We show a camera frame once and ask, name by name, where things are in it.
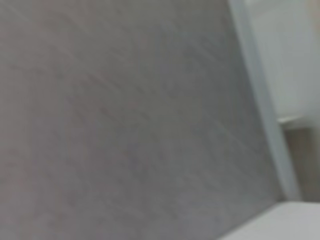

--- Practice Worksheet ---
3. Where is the white cabinet panel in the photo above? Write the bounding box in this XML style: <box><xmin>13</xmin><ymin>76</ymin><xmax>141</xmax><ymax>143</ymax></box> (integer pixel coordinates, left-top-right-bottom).
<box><xmin>243</xmin><ymin>0</ymin><xmax>320</xmax><ymax>131</ymax></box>

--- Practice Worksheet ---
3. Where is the light grey partition frame strip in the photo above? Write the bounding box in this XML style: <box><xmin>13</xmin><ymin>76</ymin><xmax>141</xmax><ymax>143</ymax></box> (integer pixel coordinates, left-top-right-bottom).
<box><xmin>226</xmin><ymin>0</ymin><xmax>303</xmax><ymax>202</ymax></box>

